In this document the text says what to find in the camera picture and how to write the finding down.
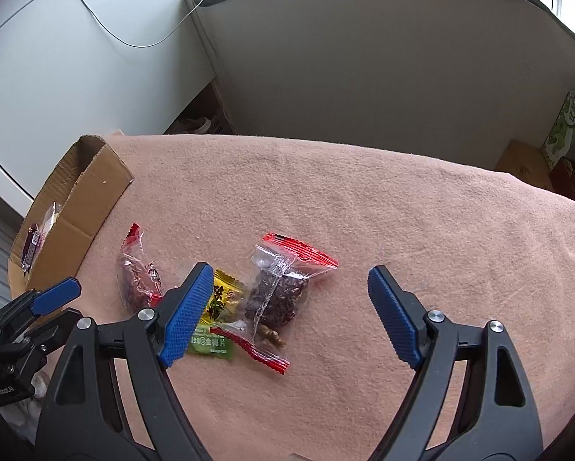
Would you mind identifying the white hanging cable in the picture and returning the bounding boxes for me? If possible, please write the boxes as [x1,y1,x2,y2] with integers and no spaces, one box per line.
[70,0,222,50]

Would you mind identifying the pink table cloth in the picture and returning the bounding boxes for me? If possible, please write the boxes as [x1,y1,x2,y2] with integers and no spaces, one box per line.
[32,133,575,461]

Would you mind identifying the dried fruit red-edged bag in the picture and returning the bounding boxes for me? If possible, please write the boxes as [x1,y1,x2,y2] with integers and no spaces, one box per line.
[211,232,338,375]

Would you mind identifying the Snickers bar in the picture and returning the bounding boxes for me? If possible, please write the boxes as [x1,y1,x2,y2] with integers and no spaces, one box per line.
[21,224,40,273]

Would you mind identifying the laundry basket under cabinet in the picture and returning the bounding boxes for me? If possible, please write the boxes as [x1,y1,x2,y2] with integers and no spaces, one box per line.
[164,81,235,136]

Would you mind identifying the green gift bag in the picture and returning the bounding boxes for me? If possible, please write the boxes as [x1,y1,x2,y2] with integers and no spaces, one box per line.
[540,91,575,170]

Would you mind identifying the yellow candy packet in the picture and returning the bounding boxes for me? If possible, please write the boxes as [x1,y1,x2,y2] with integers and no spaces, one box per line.
[199,270,246,327]

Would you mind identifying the white cabinet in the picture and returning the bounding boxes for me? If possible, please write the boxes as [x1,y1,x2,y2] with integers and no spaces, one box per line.
[0,0,214,213]

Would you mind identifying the dark date snack bag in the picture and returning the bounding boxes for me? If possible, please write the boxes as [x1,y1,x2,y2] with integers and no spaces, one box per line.
[116,223,163,313]

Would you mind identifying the green mint packet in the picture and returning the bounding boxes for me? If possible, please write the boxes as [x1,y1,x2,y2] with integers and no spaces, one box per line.
[186,323,233,360]

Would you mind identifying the cardboard box on floor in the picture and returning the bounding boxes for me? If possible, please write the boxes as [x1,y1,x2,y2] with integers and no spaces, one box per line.
[495,139,553,192]

